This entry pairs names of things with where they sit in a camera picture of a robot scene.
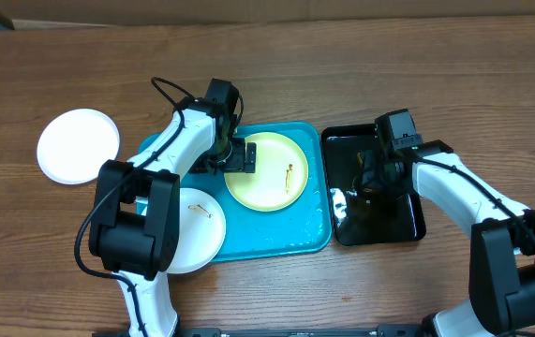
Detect yellow-green plate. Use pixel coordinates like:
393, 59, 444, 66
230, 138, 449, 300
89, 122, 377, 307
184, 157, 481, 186
224, 132, 308, 212

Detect white plate with stain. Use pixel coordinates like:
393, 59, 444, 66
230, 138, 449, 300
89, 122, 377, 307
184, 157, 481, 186
37, 109, 120, 185

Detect yellow green sponge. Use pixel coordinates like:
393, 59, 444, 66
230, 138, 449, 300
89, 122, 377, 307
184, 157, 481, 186
352, 150, 374, 203

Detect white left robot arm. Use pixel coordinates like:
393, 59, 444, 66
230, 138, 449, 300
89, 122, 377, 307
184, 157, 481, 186
74, 94, 256, 336

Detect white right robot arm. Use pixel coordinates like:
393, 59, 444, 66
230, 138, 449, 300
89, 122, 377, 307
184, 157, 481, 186
353, 140, 535, 336

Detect black water tray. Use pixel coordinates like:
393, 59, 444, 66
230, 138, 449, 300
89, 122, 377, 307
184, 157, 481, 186
320, 124, 426, 246

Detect white plate at tray corner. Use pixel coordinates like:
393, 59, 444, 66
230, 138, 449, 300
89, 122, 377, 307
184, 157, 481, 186
166, 188, 226, 274

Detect blue plastic tray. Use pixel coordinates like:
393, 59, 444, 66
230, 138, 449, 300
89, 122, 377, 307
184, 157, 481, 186
181, 121, 333, 262

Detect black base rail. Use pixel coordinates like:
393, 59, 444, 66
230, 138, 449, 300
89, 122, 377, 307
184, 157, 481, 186
93, 323, 425, 337

